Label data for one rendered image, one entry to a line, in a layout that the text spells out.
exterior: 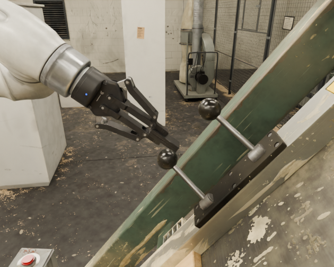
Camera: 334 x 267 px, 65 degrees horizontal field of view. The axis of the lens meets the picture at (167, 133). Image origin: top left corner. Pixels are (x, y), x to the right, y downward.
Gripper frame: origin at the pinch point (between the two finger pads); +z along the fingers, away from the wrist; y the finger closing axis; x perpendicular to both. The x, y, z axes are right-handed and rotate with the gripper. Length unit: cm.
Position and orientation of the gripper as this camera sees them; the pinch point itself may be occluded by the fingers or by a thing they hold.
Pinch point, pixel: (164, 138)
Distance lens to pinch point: 55.7
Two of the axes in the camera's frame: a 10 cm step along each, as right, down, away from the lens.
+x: -0.5, 4.1, -9.1
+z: 8.1, 5.6, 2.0
